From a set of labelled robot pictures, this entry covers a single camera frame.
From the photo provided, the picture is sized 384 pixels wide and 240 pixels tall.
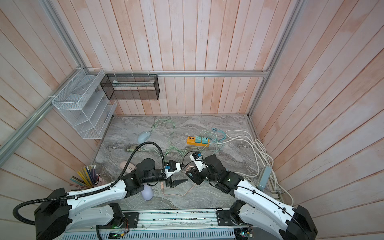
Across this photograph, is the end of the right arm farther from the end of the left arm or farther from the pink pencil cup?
the pink pencil cup

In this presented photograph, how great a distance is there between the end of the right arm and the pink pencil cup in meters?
0.50

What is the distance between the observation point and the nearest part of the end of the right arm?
59cm

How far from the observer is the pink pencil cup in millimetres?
758
